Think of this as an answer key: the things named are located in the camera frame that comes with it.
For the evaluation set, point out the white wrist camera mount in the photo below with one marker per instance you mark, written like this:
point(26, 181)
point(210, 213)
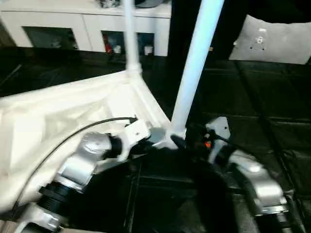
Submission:
point(136, 132)
point(218, 131)

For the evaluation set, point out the metal parts clutter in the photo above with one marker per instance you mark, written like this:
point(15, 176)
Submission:
point(107, 2)

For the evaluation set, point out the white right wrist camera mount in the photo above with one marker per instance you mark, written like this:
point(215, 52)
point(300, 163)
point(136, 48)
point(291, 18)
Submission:
point(218, 131)

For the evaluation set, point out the black sofa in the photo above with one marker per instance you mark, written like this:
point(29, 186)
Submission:
point(184, 29)

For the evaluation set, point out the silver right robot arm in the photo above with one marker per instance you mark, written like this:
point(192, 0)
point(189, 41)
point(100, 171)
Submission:
point(257, 179)

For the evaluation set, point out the white plastic table top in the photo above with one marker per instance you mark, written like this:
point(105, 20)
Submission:
point(48, 109)

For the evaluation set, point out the small white jar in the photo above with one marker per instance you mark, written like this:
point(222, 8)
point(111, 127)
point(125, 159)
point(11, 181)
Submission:
point(116, 49)
point(148, 49)

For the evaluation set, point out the white plastic table leg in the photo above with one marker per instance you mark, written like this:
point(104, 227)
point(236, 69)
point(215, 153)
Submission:
point(194, 60)
point(132, 36)

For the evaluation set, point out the black work mat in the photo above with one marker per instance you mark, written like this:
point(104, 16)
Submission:
point(243, 97)

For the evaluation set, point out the grey printed cushion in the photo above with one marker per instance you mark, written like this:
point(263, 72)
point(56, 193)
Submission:
point(274, 41)

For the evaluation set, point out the white cabinet with glass doors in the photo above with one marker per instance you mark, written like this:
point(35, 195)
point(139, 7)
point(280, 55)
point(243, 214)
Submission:
point(73, 21)

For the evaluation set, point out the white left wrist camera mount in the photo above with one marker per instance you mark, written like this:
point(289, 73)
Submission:
point(136, 132)

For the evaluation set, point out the red bottle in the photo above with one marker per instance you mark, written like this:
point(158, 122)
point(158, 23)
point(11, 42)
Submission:
point(107, 43)

